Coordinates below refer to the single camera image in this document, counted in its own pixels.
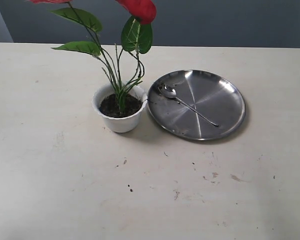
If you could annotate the metal spork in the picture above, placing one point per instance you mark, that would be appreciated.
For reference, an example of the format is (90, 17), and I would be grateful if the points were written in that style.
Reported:
(170, 93)

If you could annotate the white scalloped plastic pot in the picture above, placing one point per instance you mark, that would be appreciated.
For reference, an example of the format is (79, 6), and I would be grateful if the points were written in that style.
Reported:
(124, 124)

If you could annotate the round stainless steel plate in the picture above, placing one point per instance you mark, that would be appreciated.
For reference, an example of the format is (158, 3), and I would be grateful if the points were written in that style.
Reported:
(213, 96)

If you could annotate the dark potting soil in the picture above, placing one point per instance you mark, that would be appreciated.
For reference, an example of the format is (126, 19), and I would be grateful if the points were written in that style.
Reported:
(110, 107)

